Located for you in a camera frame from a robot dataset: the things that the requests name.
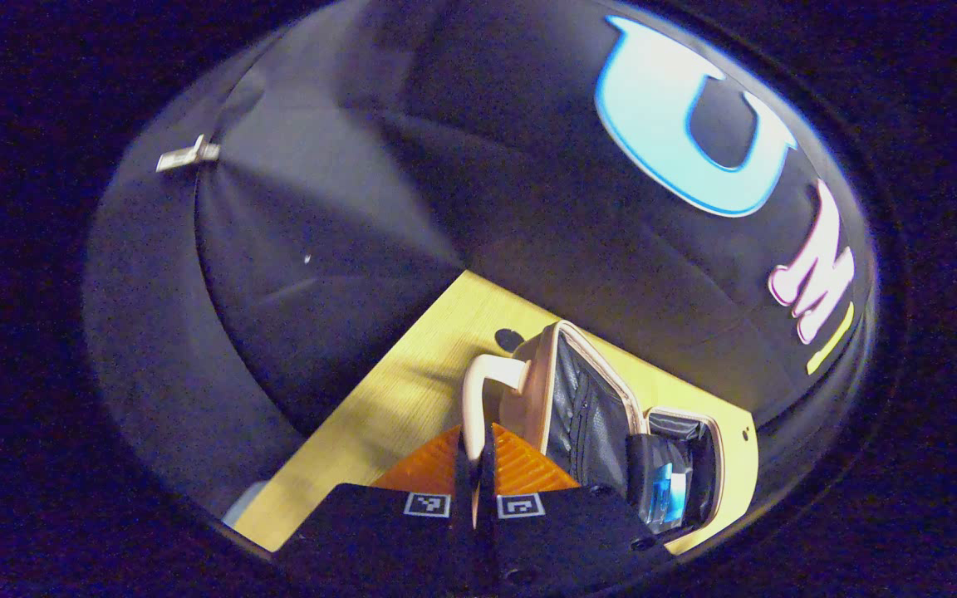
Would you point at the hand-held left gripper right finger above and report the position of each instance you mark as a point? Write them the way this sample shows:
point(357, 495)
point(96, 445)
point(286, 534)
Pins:
point(488, 523)

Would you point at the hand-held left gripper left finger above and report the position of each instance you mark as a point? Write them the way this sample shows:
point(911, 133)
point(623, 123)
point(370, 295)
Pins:
point(466, 523)

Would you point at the pink suitcase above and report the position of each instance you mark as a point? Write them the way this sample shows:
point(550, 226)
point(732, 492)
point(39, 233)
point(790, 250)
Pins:
point(578, 399)

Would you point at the black backdrop cloth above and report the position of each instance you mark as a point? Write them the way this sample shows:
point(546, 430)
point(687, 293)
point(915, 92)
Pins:
point(345, 208)

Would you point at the silver cloth clip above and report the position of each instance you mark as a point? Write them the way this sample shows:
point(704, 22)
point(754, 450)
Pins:
point(188, 155)

